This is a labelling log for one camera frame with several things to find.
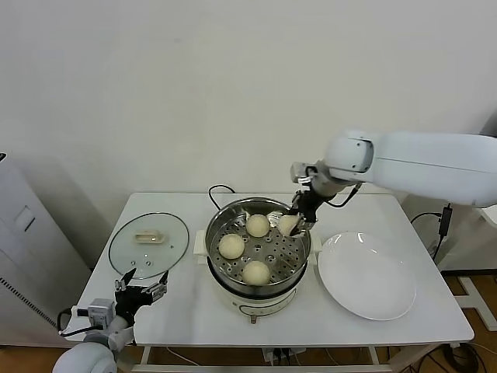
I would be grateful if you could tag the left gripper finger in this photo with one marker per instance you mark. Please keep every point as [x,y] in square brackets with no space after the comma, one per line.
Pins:
[156,291]
[122,283]

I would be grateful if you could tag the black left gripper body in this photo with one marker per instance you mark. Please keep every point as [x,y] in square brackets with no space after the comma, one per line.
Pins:
[130,300]

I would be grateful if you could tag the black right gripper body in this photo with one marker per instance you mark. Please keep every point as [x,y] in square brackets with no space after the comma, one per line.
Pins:
[308,204]

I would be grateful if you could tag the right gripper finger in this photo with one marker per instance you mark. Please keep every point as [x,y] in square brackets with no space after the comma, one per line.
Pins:
[306,226]
[291,212]

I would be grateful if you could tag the white steamed baozi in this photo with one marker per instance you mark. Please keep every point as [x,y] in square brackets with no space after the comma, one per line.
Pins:
[257,226]
[256,272]
[289,226]
[232,246]

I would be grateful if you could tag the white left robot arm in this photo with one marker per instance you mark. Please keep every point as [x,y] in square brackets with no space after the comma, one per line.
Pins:
[91,355]

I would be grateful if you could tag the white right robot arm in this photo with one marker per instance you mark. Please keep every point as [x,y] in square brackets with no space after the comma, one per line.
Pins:
[419,163]

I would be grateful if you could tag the stainless steel steamer basket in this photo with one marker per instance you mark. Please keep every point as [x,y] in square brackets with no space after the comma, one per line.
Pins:
[217,225]

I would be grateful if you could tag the white round plate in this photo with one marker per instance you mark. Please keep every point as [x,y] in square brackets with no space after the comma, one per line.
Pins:
[365,276]

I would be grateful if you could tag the cream electric cooker base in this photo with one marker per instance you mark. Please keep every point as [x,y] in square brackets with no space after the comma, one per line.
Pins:
[268,307]

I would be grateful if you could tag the white floor cabinet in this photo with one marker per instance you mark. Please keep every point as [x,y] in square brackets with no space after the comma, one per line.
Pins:
[23,248]

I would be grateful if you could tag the white power strip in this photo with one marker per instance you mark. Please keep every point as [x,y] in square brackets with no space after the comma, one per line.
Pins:
[277,355]

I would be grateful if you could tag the white side desk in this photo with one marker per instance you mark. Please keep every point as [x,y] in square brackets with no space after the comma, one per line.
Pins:
[471,299]

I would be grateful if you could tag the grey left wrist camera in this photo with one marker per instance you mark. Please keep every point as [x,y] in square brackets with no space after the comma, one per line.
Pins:
[100,311]

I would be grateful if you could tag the white table frame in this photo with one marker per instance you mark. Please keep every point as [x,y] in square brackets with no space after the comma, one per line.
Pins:
[217,368]

